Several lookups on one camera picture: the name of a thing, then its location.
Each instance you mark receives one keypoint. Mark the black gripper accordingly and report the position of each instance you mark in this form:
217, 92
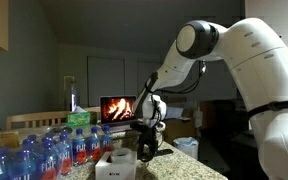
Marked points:
145, 130

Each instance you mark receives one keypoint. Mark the black remote-like object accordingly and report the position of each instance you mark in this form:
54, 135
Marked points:
164, 152

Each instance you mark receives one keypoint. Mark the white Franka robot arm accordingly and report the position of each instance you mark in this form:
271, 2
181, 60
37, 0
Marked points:
267, 66

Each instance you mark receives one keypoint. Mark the white box with black print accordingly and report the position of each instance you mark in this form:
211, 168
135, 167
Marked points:
117, 171

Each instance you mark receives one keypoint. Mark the Fiji water bottle blue cap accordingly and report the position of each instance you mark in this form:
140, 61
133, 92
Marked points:
106, 141
79, 150
94, 146

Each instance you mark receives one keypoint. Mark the wrapped Fiji water bottle pack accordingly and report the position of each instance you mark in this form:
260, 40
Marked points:
47, 166

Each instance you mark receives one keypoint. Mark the small wooden box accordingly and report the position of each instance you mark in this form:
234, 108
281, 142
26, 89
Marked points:
10, 140

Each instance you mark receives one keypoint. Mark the brown wooden side cabinet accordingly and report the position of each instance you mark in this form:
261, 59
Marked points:
179, 130

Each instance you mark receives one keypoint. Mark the white trash bin with bag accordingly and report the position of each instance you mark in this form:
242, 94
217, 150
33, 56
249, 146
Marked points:
187, 150

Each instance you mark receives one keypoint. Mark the laptop showing fireplace video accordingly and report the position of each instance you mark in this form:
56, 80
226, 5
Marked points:
117, 108

